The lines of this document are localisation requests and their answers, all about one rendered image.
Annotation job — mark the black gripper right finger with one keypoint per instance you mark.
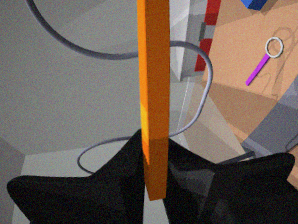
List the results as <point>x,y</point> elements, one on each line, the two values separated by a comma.
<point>195,185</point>

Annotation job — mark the orange bar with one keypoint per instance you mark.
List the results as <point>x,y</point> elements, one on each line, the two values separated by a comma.
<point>153,29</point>

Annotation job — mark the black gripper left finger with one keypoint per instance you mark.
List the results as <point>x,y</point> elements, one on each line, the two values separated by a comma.
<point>115,194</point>

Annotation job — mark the purple handle with silver loop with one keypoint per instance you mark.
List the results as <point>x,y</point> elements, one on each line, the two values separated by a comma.
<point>264,59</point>

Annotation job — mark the blue rectangular block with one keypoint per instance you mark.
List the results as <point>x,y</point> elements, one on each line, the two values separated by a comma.
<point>254,4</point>

